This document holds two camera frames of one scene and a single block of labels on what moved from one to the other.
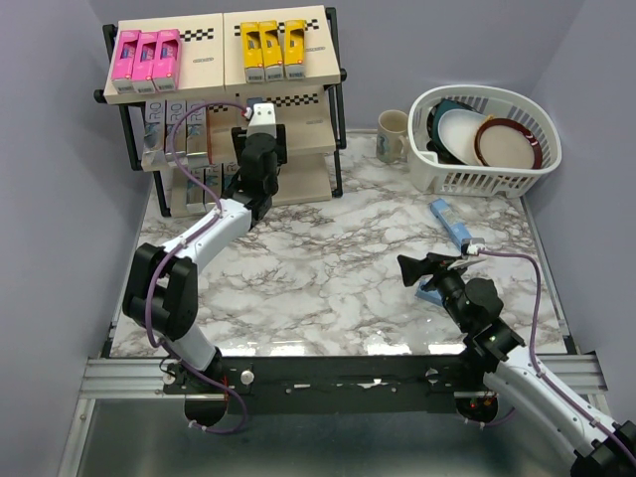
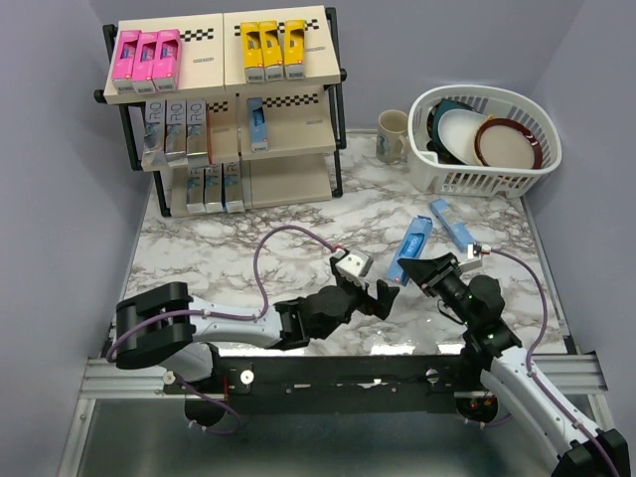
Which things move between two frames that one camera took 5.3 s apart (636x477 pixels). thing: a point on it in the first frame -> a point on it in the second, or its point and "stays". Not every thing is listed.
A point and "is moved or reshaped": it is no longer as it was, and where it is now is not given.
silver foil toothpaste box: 174,109 stays
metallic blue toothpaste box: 195,192 stays
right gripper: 412,268 stays
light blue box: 457,231 stays
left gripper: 280,145 -> 369,306
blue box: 432,296 is moved or reshaped
